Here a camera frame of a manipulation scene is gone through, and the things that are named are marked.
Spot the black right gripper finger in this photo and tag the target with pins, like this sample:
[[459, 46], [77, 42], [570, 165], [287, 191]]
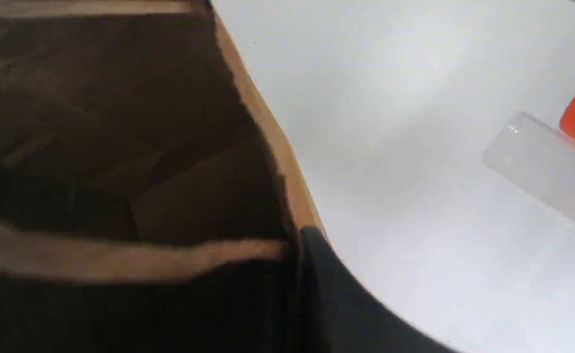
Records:
[[338, 315]]

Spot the brown paper bag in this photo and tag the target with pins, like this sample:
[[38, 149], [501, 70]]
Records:
[[149, 200]]

